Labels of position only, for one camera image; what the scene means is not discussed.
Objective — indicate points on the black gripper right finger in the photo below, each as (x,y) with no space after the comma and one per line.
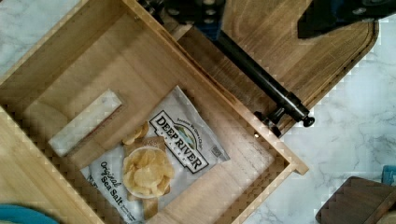
(324,16)

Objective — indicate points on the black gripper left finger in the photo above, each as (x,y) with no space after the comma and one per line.
(205,15)

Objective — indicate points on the wooden drawer with black handle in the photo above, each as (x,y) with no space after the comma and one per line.
(116,45)

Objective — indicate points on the wooden cutting board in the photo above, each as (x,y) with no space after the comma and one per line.
(267,31)

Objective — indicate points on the Deep River chips bag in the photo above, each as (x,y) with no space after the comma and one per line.
(167,154)

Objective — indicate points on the wooden toy bread slice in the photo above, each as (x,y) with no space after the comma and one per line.
(357,201)

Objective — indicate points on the blue plate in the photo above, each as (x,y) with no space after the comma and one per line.
(16,214)

